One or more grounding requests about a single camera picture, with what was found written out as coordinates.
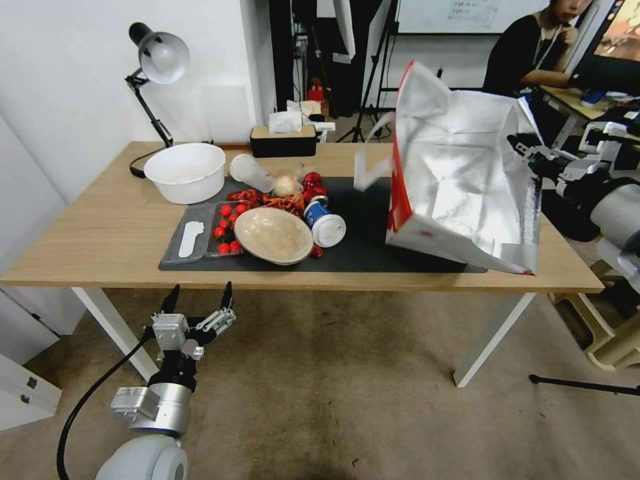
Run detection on white tissue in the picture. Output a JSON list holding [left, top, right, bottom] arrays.
[[267, 111, 304, 135]]

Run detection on wooden desk white legs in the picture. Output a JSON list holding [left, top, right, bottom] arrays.
[[0, 141, 606, 389]]

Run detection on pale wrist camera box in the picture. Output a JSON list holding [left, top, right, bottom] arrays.
[[151, 313, 191, 352]]

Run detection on black desk lamp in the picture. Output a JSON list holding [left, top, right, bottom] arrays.
[[124, 21, 191, 179]]

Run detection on red silver food delivery bag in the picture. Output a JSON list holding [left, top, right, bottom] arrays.
[[353, 61, 544, 277]]

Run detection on beige shallow bowl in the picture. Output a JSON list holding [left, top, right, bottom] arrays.
[[233, 207, 315, 267]]

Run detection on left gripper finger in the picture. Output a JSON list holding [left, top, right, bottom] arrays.
[[152, 283, 182, 322], [195, 280, 237, 345]]

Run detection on computer monitor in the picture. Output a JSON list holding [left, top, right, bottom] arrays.
[[569, 0, 640, 92]]

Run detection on clear plastic container lid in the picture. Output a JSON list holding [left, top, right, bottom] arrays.
[[163, 203, 215, 265]]

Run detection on crushed red can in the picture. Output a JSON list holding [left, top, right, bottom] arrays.
[[303, 171, 327, 199]]

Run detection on bun in plastic wrap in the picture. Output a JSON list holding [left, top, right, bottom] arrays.
[[271, 171, 305, 197]]

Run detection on clear plastic food container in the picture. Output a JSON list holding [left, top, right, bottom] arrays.
[[203, 200, 252, 259]]

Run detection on blue paper cup white lid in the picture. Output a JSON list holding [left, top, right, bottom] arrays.
[[302, 195, 347, 249]]

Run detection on person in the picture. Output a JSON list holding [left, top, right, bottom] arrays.
[[481, 0, 602, 99]]

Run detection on black tissue box wooden lid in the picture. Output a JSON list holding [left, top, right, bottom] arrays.
[[249, 125, 319, 159]]

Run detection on red crayfish pile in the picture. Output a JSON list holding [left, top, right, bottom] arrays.
[[227, 188, 307, 212]]

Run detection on white softbox light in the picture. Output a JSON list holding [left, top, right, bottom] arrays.
[[331, 0, 357, 59]]

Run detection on whiteboard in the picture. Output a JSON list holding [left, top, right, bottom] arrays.
[[397, 0, 552, 36]]

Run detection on black stand leg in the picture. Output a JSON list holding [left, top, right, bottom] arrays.
[[528, 373, 640, 397]]

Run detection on beige plastic stool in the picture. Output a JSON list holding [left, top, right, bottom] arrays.
[[547, 259, 640, 372]]

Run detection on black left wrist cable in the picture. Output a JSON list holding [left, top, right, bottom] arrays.
[[56, 325, 157, 480]]

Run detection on black desk mat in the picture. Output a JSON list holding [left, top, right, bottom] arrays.
[[159, 175, 489, 275]]

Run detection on black tripod stand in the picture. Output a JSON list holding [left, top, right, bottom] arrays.
[[333, 0, 402, 145]]

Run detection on white cabinet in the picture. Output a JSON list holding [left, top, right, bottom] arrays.
[[0, 285, 87, 432]]

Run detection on red fire extinguisher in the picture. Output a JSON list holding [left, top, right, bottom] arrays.
[[307, 77, 331, 104]]

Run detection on clear plastic cup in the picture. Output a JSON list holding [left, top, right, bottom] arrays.
[[229, 153, 275, 194]]

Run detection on wooden office desk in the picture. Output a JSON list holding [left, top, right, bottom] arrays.
[[539, 83, 640, 122]]

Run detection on large white plastic bowl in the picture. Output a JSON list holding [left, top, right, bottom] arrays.
[[143, 142, 227, 205]]

